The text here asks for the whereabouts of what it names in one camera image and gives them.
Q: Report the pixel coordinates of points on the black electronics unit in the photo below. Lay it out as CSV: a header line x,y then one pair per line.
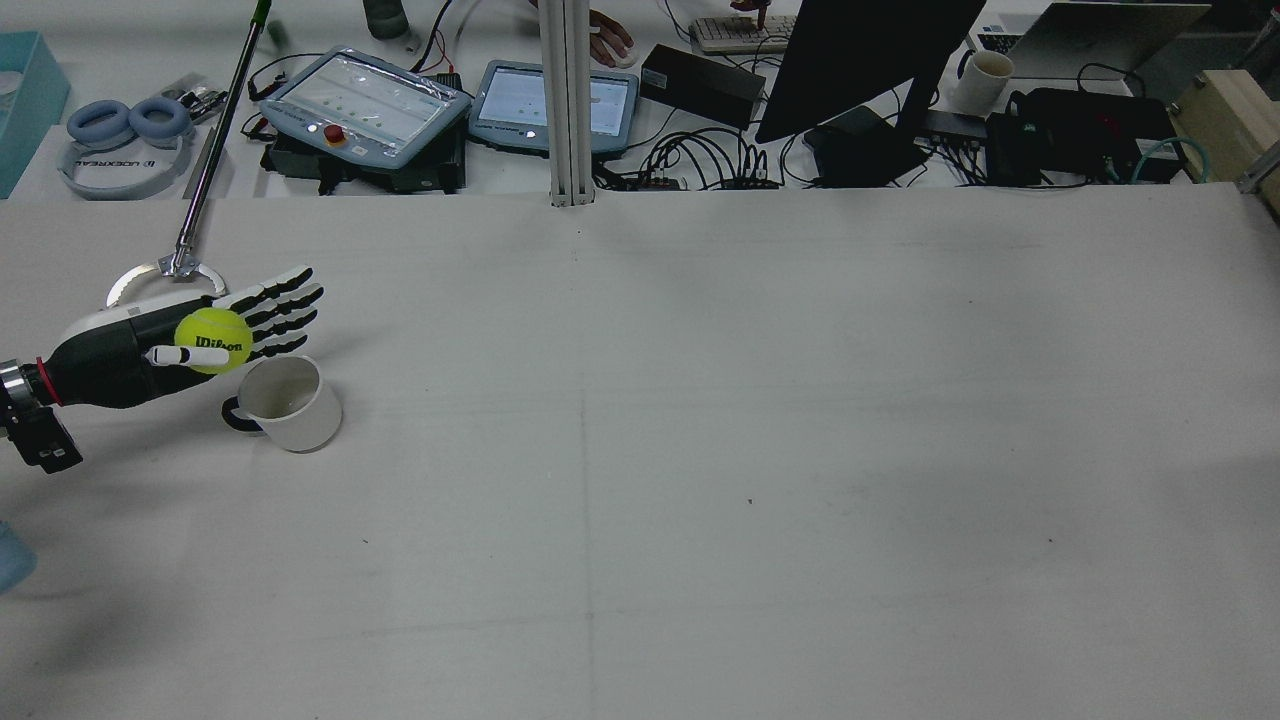
x,y
1090,130

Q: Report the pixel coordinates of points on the person's bare hand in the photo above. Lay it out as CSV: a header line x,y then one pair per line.
x,y
608,32

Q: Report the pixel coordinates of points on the teal storage box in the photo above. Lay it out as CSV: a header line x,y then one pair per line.
x,y
25,110

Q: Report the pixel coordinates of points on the wooden box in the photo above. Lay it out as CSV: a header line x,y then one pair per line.
x,y
1230,120

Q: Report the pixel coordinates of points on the dark grey bottle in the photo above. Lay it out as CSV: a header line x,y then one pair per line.
x,y
385,18

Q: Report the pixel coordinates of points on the flat black box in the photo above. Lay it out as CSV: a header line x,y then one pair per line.
x,y
700,85

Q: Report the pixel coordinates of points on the aluminium profile post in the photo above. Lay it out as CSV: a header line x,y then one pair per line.
x,y
567,100

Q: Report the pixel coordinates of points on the silver laptop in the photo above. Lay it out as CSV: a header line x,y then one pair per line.
x,y
1090,35

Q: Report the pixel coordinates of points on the black controller box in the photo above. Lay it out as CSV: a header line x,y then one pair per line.
x,y
420,175

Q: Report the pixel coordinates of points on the beige keyboard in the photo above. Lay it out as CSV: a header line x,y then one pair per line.
x,y
730,35

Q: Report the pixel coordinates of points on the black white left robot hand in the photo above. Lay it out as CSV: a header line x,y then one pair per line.
x,y
110,360

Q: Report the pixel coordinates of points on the clear bag of tools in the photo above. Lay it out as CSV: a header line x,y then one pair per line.
x,y
195,97

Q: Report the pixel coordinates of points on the light blue headphones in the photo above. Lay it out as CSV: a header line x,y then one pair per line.
x,y
100,122

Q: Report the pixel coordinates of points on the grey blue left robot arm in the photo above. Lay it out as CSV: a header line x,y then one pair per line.
x,y
12,380

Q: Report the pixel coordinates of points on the plain white mug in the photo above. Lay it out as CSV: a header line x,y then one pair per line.
x,y
985,85

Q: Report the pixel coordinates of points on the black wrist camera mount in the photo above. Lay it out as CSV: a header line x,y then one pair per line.
x,y
45,445

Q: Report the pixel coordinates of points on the silver grabber pole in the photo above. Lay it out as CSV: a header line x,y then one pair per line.
x,y
183,265

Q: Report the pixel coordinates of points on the small grey teach pendant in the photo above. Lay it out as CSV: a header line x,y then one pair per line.
x,y
510,105

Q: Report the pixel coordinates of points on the white computer mouse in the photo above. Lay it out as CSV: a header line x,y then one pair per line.
x,y
627,60

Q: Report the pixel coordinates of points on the large grey teach pendant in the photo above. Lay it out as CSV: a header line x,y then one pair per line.
x,y
370,105

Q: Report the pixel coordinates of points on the yellow tennis ball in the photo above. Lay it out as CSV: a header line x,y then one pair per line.
x,y
212,328

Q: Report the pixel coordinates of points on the black computer monitor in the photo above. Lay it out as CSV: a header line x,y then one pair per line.
x,y
860,50

